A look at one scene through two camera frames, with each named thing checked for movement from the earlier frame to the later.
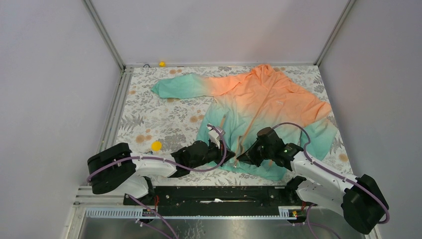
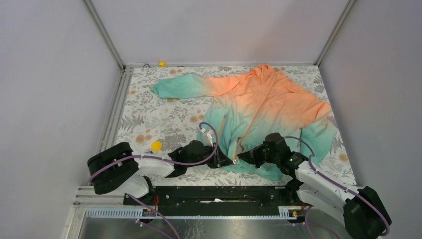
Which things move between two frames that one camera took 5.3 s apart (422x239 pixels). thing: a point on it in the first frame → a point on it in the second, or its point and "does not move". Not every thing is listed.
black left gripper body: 213,154 does not move
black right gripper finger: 250,157 does not move
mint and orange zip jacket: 244,102 does not move
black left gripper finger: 229,155 → 223,160
